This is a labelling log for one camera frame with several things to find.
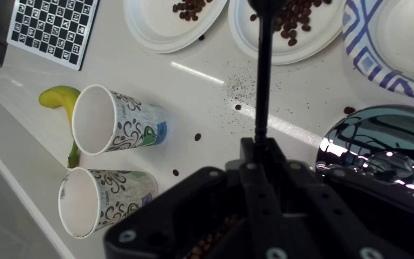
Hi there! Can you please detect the patterned paper cup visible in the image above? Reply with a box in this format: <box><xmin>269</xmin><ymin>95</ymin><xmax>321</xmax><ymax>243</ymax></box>
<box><xmin>70</xmin><ymin>83</ymin><xmax>171</xmax><ymax>158</ymax></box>
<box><xmin>56</xmin><ymin>166</ymin><xmax>161</xmax><ymax>240</ymax></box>

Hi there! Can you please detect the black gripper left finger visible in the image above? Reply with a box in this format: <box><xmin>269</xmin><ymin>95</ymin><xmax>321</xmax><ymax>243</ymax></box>
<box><xmin>102</xmin><ymin>137</ymin><xmax>286</xmax><ymax>259</ymax></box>

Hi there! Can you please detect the large white paper plate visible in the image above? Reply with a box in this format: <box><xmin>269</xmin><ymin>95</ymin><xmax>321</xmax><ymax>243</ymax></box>
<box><xmin>122</xmin><ymin>0</ymin><xmax>230</xmax><ymax>56</ymax></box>

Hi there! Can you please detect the black ladle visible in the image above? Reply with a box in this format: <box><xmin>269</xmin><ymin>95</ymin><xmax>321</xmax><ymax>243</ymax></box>
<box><xmin>246</xmin><ymin>0</ymin><xmax>290</xmax><ymax>147</ymax></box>

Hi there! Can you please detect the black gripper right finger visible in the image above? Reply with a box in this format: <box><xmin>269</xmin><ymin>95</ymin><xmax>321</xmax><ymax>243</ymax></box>
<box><xmin>263</xmin><ymin>137</ymin><xmax>414</xmax><ymax>259</ymax></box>

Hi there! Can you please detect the small white paper plate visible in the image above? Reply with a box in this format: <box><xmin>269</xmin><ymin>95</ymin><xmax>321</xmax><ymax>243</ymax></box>
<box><xmin>227</xmin><ymin>0</ymin><xmax>348</xmax><ymax>68</ymax></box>

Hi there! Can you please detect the blue patterned paper bowl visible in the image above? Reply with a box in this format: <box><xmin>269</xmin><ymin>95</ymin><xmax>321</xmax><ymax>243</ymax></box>
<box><xmin>341</xmin><ymin>0</ymin><xmax>414</xmax><ymax>102</ymax></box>

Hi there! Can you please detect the yellow banana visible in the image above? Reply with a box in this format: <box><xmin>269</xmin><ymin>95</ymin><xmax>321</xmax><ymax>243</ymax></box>
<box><xmin>37</xmin><ymin>83</ymin><xmax>83</xmax><ymax>170</ymax></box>

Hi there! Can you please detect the black white checkerboard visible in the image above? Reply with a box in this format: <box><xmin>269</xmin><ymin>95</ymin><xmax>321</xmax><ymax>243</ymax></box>
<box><xmin>6</xmin><ymin>0</ymin><xmax>101</xmax><ymax>73</ymax></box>

